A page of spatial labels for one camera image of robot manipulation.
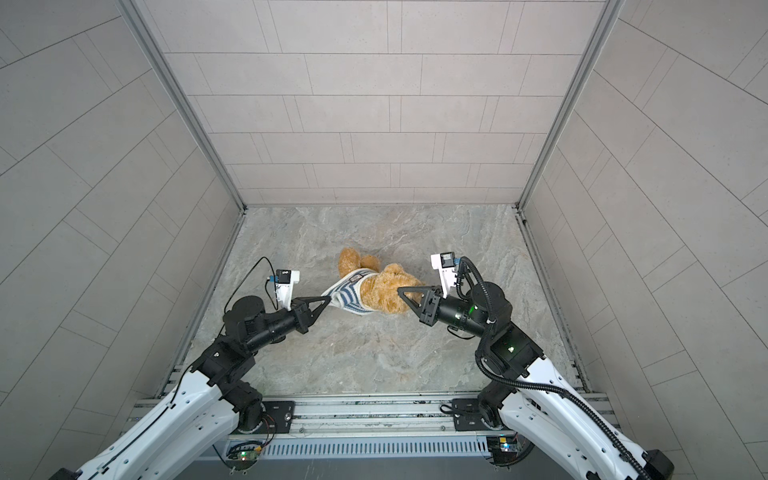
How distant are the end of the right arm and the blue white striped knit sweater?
0.14 metres

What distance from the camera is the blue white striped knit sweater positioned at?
67 cm

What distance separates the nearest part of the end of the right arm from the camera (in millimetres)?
543
